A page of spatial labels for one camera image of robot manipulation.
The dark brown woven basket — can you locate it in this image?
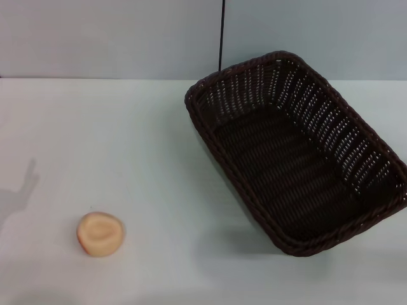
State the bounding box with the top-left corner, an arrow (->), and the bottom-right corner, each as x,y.
183,50 -> 407,257

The peach coloured round fruit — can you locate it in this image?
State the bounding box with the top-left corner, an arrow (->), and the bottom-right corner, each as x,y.
76,212 -> 126,258

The thin black wall strip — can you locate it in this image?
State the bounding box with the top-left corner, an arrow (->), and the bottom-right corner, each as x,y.
218,0 -> 226,71

